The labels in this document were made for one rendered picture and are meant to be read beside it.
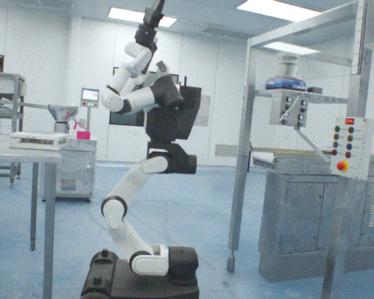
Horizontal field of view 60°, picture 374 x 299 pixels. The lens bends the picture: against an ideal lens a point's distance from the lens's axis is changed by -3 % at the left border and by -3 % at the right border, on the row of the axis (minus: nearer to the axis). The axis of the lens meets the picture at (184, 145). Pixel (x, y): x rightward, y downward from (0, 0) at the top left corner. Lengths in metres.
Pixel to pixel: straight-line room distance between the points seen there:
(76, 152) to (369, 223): 3.07
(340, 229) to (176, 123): 0.95
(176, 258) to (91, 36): 5.61
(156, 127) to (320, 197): 1.39
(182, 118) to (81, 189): 2.55
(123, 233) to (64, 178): 2.29
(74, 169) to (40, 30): 3.62
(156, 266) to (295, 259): 1.12
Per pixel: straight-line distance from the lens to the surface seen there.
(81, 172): 4.09
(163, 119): 1.74
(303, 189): 2.49
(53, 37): 6.99
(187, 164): 1.83
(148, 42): 1.55
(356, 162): 1.55
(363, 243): 3.08
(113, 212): 1.84
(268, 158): 2.27
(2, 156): 1.61
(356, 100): 1.66
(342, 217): 1.70
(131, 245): 1.95
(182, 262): 1.98
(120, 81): 1.54
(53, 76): 6.88
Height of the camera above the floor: 1.11
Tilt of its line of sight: 5 degrees down
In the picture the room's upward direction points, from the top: 5 degrees clockwise
